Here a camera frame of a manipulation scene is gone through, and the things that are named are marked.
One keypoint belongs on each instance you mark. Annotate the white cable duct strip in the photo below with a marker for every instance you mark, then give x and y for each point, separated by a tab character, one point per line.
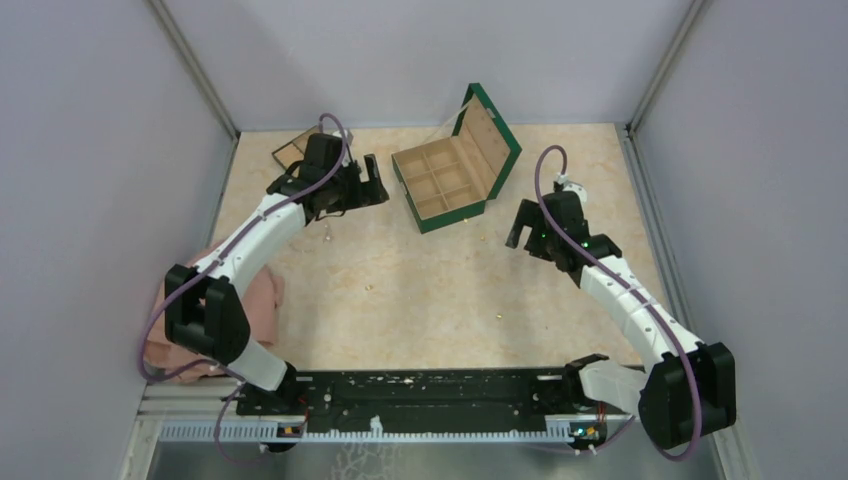
272	432

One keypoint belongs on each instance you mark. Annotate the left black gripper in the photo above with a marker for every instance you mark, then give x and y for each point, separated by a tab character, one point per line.
363	193

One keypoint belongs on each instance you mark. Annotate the green jewelry box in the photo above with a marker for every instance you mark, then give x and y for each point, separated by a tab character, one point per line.
450	179

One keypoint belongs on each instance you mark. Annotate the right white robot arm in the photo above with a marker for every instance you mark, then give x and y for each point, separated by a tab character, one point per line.
685	388

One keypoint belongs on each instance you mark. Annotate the aluminium frame rail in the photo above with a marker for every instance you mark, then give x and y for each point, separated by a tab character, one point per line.
174	413

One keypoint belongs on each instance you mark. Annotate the green jewelry tray insert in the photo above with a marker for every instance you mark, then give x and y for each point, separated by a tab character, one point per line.
294	150

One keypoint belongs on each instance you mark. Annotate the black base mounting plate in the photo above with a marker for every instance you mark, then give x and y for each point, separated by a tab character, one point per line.
431	401

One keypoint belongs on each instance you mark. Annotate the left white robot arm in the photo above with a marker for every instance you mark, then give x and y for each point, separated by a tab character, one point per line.
203	306

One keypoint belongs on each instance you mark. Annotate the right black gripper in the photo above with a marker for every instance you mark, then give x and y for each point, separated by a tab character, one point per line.
530	214

